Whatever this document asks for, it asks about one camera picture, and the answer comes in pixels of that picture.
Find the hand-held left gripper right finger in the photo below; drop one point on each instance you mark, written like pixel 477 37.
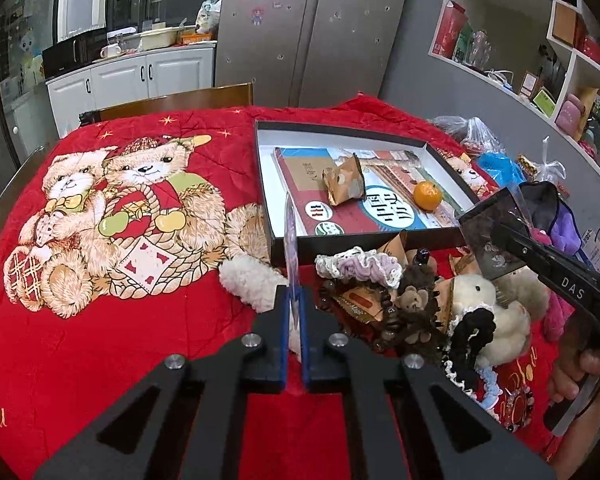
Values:
pixel 306 365

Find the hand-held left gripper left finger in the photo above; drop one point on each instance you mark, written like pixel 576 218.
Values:
pixel 286 350

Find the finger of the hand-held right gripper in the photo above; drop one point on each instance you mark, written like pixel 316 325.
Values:
pixel 522 242

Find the dark transparent plastic pouch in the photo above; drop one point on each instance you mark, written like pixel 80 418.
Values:
pixel 485 240

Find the white plush bear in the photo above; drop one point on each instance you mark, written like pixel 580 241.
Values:
pixel 480 292

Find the white fluffy plush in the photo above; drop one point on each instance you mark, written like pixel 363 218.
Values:
pixel 250 280

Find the black shallow box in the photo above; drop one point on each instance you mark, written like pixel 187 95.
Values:
pixel 300 252

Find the black scrunchie with white trim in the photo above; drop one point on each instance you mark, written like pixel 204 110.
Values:
pixel 467 335

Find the round printed disc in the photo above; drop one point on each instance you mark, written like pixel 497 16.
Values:
pixel 291 240

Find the glass desktop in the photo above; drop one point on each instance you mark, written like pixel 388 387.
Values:
pixel 27 185

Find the pink plush toy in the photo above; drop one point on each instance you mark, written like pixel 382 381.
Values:
pixel 557 317

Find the purple cloth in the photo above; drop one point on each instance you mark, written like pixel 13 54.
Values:
pixel 565 227

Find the beige plush toy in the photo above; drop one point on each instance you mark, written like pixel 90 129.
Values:
pixel 522 290

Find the blue plastic bag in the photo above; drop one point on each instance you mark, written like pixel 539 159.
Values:
pixel 502 170

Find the red label snack packet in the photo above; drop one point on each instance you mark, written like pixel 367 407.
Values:
pixel 360 305

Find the clear plastic bag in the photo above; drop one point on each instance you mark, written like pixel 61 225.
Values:
pixel 547 165
pixel 467 132

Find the orange tangerine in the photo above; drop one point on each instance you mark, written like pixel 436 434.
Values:
pixel 426 196

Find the pink lace scrunchie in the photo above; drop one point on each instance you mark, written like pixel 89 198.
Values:
pixel 360 266

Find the small brown teddy bear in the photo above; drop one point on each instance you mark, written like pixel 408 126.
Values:
pixel 414 301

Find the blue lace scrunchie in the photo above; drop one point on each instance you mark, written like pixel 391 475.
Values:
pixel 486 387

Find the pink pouch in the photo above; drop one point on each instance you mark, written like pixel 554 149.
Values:
pixel 570 111

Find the green card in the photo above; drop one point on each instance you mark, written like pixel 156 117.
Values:
pixel 544 101

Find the yellow paper bag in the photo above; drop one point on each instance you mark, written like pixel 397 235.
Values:
pixel 588 107

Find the red bear printed blanket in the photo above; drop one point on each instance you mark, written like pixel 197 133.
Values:
pixel 130 360

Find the small framed picture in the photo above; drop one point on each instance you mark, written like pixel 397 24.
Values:
pixel 530 85

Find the crumpled brown snack packet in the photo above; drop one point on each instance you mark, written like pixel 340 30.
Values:
pixel 345 182

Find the clear plastic packet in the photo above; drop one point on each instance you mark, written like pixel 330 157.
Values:
pixel 480 50

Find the red bag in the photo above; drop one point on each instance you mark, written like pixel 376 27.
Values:
pixel 592 51

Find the green packet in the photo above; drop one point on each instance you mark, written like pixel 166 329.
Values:
pixel 464 42

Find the brown cork panel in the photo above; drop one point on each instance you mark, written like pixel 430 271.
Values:
pixel 565 24

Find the red gift box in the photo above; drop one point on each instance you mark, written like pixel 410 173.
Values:
pixel 449 30

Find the wooden chair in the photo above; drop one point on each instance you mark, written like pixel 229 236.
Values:
pixel 180 101

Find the white kitchen cabinet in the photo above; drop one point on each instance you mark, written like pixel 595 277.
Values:
pixel 175 72

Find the silver refrigerator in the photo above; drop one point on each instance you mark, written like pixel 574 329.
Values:
pixel 305 35

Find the orange flat box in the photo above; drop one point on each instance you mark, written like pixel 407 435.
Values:
pixel 196 38

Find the cartoon fridge magnet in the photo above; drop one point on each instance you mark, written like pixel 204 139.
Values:
pixel 256 15

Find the white plastic basin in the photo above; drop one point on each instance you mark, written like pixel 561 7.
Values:
pixel 155 39

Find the filled white plastic bag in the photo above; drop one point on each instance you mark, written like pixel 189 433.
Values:
pixel 209 15

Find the white cup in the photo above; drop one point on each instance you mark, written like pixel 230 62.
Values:
pixel 111 51

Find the black microwave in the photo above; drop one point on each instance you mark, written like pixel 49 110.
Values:
pixel 72 55

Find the white wall shelf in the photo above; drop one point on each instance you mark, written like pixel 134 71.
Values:
pixel 510 80

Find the cartoon wall sticker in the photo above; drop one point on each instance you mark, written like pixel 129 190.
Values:
pixel 29 57

